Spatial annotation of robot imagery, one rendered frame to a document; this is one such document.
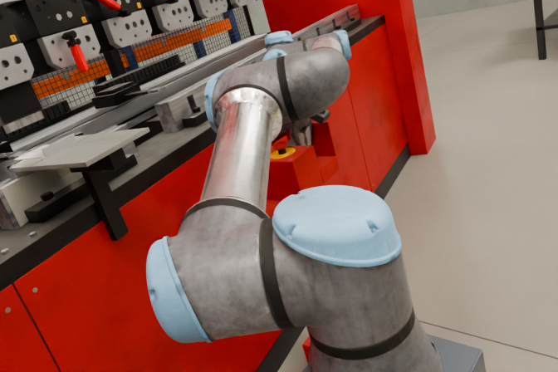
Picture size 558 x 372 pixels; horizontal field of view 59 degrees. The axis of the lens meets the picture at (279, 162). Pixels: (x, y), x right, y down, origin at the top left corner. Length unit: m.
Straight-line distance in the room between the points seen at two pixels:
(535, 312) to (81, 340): 1.39
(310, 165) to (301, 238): 0.90
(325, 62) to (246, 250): 0.45
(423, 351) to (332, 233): 0.18
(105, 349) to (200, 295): 0.76
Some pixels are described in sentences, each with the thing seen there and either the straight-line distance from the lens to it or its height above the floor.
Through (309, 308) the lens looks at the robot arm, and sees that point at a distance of 0.49.
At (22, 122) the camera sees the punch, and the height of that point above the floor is 1.08.
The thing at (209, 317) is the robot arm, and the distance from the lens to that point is 0.51.
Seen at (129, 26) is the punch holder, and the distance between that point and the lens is 1.46.
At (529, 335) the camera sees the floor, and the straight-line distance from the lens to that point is 1.82.
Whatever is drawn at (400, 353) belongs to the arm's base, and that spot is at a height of 0.85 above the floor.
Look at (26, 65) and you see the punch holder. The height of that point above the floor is 1.19.
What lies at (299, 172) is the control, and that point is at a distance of 1.31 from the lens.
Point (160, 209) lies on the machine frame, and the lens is 1.31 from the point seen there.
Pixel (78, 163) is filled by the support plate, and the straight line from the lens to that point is 1.02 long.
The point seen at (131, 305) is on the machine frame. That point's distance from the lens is 1.27.
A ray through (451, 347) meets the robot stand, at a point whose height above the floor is 0.77.
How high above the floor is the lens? 1.22
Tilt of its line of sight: 20 degrees down
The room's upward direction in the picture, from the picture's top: 16 degrees counter-clockwise
